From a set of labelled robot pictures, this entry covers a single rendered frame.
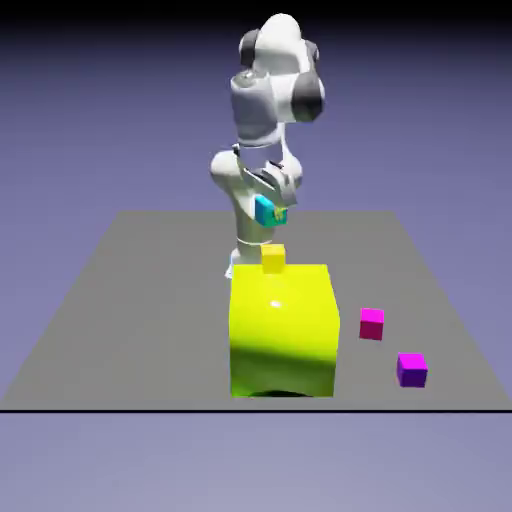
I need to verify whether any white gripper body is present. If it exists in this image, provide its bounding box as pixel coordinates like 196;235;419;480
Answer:
241;159;299;209

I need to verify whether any small cyan cube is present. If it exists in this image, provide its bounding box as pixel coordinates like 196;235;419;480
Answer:
254;194;289;229

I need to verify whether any small yellow cube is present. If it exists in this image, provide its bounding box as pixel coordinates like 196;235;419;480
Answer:
260;243;287;275

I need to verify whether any small pink cube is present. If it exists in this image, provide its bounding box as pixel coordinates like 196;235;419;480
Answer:
358;307;386;342

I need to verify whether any small purple cube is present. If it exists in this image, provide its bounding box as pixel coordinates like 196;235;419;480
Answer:
396;352;429;389

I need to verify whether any large yellow-green box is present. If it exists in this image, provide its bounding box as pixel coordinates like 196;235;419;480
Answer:
228;263;342;399

